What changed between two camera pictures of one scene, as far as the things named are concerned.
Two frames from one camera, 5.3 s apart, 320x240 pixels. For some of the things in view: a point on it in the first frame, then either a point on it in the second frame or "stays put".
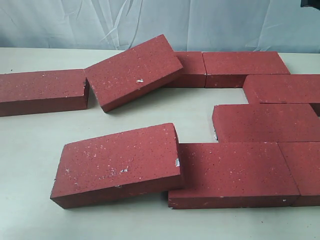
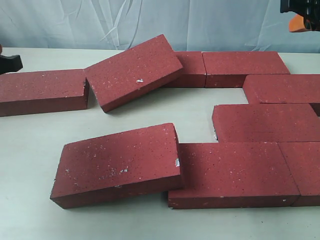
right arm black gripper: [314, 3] → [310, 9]
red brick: [116, 80] stays put
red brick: [303, 159] stays put
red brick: [119, 167] stays put
